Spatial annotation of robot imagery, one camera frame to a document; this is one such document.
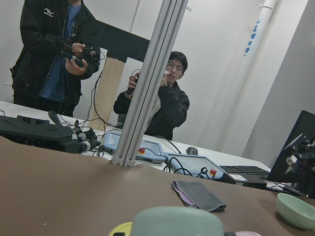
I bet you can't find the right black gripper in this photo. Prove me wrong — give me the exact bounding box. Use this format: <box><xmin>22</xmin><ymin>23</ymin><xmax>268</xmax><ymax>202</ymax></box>
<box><xmin>284</xmin><ymin>134</ymin><xmax>315</xmax><ymax>183</ymax></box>

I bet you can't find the mint green cup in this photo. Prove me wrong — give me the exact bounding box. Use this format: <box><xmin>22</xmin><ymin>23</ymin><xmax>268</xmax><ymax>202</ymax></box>
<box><xmin>130</xmin><ymin>206</ymin><xmax>224</xmax><ymax>236</ymax></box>

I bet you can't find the grey computer mouse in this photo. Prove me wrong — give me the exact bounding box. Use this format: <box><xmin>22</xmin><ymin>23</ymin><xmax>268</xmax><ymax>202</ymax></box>
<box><xmin>186</xmin><ymin>147</ymin><xmax>198</xmax><ymax>155</ymax></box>

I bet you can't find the grey folded cloth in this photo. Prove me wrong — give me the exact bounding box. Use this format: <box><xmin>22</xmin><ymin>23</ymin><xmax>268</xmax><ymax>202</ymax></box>
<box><xmin>175</xmin><ymin>180</ymin><xmax>226</xmax><ymax>212</ymax></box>

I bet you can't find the black foam block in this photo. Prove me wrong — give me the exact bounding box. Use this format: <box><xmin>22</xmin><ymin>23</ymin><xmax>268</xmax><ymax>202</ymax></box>
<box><xmin>0</xmin><ymin>115</ymin><xmax>80</xmax><ymax>153</ymax></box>

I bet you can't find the white wall pipe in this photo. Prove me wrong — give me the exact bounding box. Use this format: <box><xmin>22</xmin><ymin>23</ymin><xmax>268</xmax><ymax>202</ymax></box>
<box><xmin>216</xmin><ymin>0</ymin><xmax>277</xmax><ymax>152</ymax></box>

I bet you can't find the aluminium frame post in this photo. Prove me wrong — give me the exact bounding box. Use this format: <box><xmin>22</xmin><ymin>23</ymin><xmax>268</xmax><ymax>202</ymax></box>
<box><xmin>112</xmin><ymin>0</ymin><xmax>188</xmax><ymax>168</ymax></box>

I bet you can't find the black monitor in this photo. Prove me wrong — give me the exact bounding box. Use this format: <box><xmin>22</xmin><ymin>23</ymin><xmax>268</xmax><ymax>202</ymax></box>
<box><xmin>267</xmin><ymin>110</ymin><xmax>315</xmax><ymax>183</ymax></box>

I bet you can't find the pink folded cloth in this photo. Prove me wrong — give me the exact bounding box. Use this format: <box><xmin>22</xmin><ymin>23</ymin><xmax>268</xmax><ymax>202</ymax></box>
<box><xmin>172</xmin><ymin>180</ymin><xmax>197</xmax><ymax>208</ymax></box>

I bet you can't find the black keyboard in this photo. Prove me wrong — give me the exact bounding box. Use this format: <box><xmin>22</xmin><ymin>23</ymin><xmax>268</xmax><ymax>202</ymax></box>
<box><xmin>220</xmin><ymin>165</ymin><xmax>269</xmax><ymax>175</ymax></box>

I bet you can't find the mint green bowl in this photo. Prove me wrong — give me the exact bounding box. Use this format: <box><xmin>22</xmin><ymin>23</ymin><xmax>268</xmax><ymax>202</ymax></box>
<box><xmin>276</xmin><ymin>193</ymin><xmax>315</xmax><ymax>230</ymax></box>

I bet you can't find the standing person black jacket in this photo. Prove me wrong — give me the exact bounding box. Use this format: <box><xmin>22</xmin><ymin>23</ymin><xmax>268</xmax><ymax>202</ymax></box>
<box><xmin>10</xmin><ymin>0</ymin><xmax>99</xmax><ymax>117</ymax></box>

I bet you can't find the yellow cup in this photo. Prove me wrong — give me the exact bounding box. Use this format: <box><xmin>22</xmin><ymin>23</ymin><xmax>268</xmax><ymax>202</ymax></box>
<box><xmin>109</xmin><ymin>222</ymin><xmax>132</xmax><ymax>236</ymax></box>

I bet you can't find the seated person with glasses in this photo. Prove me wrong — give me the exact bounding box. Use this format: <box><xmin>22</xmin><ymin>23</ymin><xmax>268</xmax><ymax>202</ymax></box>
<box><xmin>113</xmin><ymin>51</ymin><xmax>190</xmax><ymax>141</ymax></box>

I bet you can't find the blue teach pendant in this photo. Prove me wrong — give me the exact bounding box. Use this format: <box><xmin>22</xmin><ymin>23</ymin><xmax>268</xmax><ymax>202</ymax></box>
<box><xmin>165</xmin><ymin>153</ymin><xmax>224</xmax><ymax>180</ymax></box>
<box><xmin>101</xmin><ymin>130</ymin><xmax>166</xmax><ymax>164</ymax></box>

